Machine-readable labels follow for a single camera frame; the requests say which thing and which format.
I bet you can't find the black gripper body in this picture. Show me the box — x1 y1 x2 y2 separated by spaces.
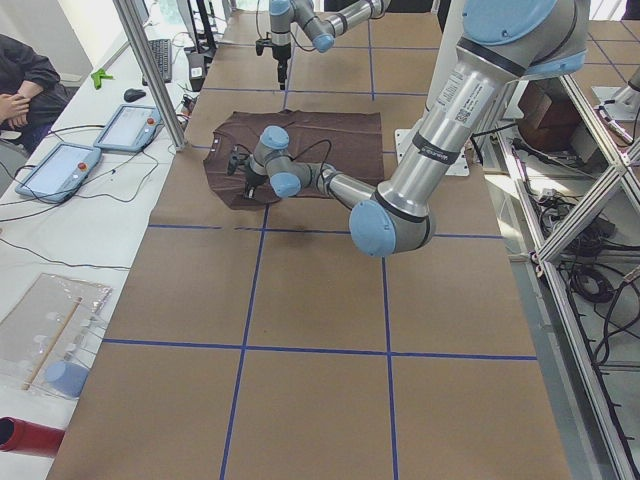
244 167 266 189
273 44 291 70

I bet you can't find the dark brown t-shirt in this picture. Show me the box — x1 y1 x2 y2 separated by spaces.
203 110 385 210

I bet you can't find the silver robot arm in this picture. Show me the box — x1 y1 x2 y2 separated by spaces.
256 0 390 90
244 1 590 257

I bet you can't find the black keyboard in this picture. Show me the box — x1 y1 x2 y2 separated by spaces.
148 39 173 83

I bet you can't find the far blue teach pendant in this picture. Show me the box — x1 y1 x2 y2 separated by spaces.
94 104 161 153

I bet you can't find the blue teach pendant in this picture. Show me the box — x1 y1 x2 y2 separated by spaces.
94 104 161 153
15 142 102 204

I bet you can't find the black computer mouse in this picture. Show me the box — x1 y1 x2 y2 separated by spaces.
123 88 146 103

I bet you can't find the green plastic clip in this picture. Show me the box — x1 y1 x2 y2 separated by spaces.
90 68 114 90

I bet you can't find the near blue teach pendant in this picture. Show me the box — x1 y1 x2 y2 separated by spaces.
15 142 102 204

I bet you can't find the seated person dark jacket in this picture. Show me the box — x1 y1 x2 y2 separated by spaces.
1 34 73 154

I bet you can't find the clear plastic bag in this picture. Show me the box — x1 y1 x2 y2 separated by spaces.
1 274 112 399

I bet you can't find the light blue plastic cup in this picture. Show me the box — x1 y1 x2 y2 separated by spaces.
45 361 89 398

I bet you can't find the wooden stick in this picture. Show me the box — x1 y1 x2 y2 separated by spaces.
21 297 82 391

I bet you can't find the red cylinder tube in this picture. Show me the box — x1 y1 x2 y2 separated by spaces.
1 417 65 458

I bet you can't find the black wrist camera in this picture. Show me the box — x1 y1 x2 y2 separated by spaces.
255 38 273 56
226 150 250 176

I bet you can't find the grey aluminium post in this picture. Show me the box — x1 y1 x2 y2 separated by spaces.
113 0 186 152

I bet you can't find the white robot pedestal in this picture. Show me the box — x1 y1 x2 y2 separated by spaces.
394 0 506 177

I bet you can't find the aluminium frame rack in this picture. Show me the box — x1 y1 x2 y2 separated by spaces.
491 76 639 479

